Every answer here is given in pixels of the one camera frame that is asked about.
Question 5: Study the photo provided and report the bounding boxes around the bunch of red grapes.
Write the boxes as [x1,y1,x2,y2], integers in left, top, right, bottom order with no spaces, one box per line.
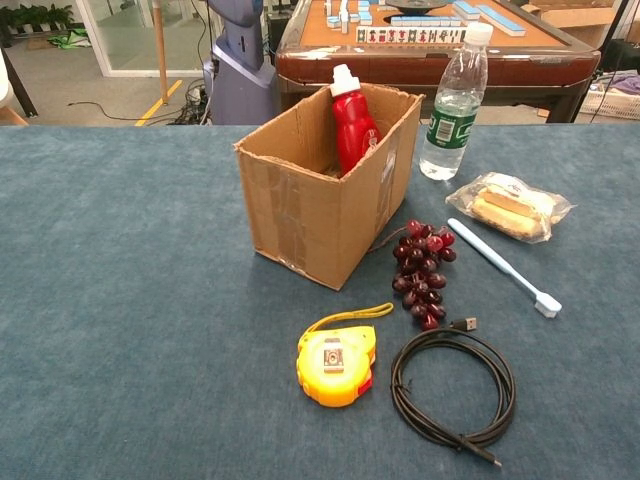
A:
[368,219,458,332]

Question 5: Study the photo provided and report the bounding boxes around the light blue toothbrush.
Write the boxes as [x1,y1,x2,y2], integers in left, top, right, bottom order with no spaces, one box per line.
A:
[446,217,563,320]

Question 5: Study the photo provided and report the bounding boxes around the clear plastic food package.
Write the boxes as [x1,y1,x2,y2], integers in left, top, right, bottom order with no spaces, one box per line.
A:
[445,171,576,245]

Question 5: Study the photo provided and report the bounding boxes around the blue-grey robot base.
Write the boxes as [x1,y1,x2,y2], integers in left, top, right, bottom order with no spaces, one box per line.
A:
[202,0,277,126]

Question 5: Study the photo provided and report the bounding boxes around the open cardboard box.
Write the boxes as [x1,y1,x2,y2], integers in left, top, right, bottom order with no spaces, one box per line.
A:
[233,82,425,291]

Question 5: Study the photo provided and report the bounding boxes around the red bottle white cap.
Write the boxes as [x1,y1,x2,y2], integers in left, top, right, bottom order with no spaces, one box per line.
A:
[328,63,384,177]

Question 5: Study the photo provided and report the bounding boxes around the yellow tape measure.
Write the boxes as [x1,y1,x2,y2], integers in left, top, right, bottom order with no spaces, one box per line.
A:
[295,302,395,409]

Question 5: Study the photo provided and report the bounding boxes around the clear water bottle green label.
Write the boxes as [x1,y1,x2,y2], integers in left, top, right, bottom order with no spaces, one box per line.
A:
[418,22,494,182]

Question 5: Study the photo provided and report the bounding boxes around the brown mahjong table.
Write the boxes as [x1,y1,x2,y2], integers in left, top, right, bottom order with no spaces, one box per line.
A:
[274,0,601,124]

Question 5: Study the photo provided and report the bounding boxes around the teal table cloth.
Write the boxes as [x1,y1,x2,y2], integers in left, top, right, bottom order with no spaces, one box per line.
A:
[0,124,640,480]

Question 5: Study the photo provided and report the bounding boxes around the row of face-up mahjong tiles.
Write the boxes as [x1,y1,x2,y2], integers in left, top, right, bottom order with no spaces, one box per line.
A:
[355,27,469,45]

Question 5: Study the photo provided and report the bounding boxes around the green cloth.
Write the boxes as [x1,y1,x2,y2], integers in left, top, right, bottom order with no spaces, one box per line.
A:
[47,28,94,50]

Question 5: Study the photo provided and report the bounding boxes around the white plastic basket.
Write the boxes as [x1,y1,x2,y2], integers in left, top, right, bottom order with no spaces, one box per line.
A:
[579,74,640,121]

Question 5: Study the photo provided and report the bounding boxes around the white chair wooden legs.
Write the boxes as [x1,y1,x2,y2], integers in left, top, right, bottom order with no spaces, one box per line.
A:
[0,47,39,126]

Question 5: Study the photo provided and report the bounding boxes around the potted green plants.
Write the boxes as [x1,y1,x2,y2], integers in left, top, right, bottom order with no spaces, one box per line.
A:
[0,3,76,34]

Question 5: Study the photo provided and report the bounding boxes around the black floor cable bundle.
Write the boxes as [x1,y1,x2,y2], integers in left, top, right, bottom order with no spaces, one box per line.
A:
[169,77,214,126]

